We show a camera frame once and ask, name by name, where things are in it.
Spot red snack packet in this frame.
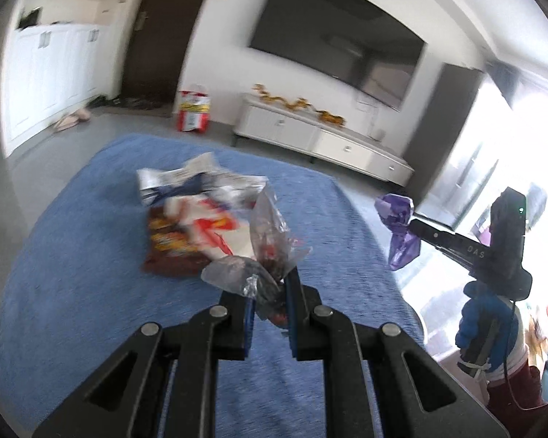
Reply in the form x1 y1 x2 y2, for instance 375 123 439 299
141 194 256 277

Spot golden dragon ornament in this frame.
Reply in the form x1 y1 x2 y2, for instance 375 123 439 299
252 83 348 127

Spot white television cabinet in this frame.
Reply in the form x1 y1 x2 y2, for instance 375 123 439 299
233 92 415 188

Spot dark brown door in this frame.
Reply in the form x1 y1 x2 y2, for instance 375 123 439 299
120 0 220 108

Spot clear plastic wrapper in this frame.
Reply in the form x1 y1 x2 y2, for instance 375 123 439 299
201 182 313 329

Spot blue fluffy rug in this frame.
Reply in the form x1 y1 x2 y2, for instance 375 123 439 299
0 133 427 438

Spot silver foil snack packet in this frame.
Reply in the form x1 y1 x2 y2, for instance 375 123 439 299
136 153 268 211

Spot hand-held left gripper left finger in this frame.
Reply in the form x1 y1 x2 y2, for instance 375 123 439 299
32 289 256 438

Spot tall grey cabinet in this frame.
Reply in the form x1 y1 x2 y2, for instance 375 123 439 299
401 62 486 198

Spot wall-mounted black television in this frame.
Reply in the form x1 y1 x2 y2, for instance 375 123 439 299
248 0 428 111

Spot white lower cupboard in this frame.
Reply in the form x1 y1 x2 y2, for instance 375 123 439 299
1 22 109 158

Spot grey curtain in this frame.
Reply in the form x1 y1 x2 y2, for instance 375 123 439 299
484 59 527 111

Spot red and white bag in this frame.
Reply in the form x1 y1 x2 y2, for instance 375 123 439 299
176 84 211 134

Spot small black object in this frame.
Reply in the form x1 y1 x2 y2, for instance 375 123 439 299
18 7 43 30

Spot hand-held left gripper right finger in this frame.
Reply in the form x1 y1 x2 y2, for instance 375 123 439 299
283 267 509 438

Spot black cable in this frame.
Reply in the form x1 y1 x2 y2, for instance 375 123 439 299
501 300 545 412

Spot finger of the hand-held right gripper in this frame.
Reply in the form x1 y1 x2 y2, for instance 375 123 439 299
408 218 473 268
413 211 457 233

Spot dark shoes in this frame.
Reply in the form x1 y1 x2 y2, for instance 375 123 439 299
88 94 166 111

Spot red clothing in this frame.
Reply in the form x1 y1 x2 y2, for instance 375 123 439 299
485 365 547 410

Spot purple foil wrapper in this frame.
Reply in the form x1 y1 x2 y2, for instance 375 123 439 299
374 193 422 271

